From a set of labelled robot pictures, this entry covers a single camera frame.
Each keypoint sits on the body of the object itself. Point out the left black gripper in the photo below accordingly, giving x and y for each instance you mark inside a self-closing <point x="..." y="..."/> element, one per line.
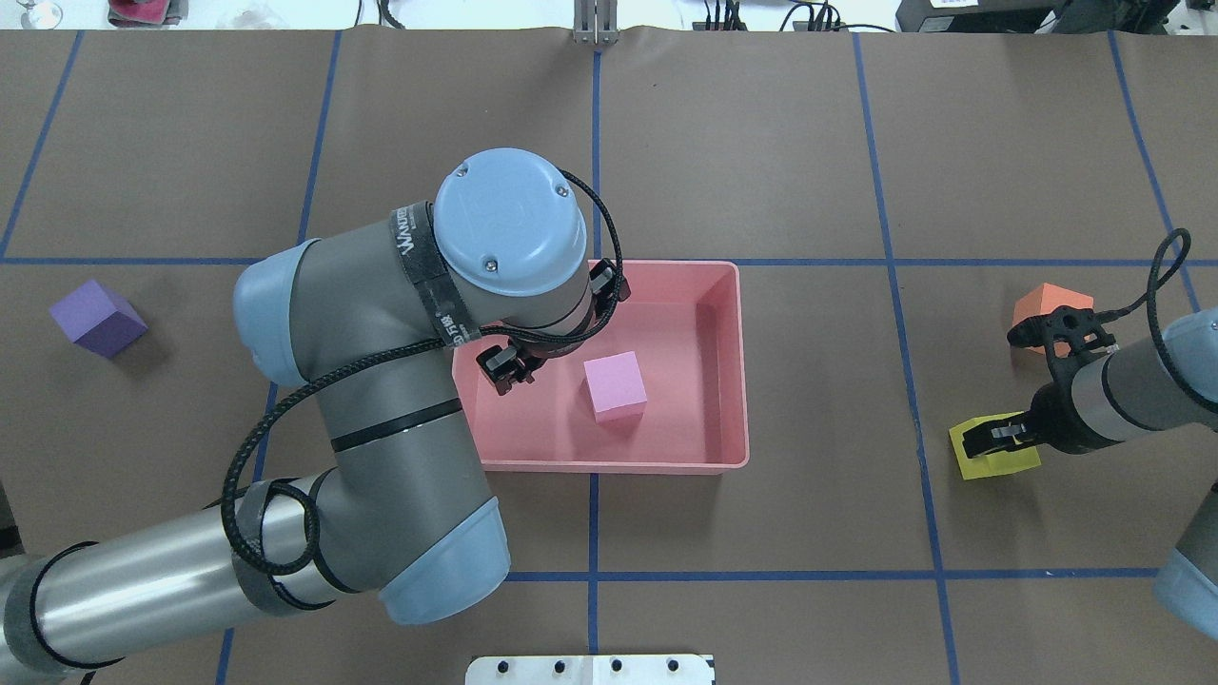
<point x="501" y="366"/>

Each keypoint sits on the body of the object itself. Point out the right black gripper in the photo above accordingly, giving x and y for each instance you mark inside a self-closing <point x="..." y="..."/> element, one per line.
<point x="1049" y="420"/>

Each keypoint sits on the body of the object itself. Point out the yellow foam cube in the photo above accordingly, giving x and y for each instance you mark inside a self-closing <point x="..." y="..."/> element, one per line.
<point x="995" y="465"/>

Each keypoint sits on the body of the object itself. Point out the pink foam cube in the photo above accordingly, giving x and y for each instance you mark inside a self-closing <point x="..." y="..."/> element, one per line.
<point x="616" y="387"/>

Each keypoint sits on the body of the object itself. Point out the purple foam cube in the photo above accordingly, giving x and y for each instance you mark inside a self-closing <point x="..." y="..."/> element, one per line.
<point x="99" y="319"/>

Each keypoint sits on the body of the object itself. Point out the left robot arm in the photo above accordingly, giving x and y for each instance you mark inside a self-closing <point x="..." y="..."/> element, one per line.
<point x="365" y="477"/>

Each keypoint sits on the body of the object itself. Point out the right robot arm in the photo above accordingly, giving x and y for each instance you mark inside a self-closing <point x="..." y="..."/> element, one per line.
<point x="1100" y="394"/>

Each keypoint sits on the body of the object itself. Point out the pink plastic bin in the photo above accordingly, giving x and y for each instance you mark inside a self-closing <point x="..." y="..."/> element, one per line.
<point x="683" y="324"/>

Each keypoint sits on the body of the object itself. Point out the orange foam cube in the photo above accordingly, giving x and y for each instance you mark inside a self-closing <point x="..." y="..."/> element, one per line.
<point x="1044" y="299"/>

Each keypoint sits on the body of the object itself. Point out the black box device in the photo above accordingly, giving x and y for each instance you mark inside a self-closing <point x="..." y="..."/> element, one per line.
<point x="1001" y="17"/>

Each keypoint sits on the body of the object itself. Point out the pink and grey pouch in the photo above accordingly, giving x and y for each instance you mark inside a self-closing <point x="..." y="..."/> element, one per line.
<point x="146" y="14"/>

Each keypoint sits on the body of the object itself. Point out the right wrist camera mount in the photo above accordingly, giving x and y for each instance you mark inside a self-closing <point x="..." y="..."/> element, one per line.
<point x="1064" y="331"/>

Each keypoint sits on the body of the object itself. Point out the aluminium frame post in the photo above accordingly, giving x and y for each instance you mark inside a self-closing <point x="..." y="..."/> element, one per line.
<point x="595" y="22"/>

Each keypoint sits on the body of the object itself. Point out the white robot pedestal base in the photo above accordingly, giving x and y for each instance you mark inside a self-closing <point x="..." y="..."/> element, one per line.
<point x="593" y="669"/>

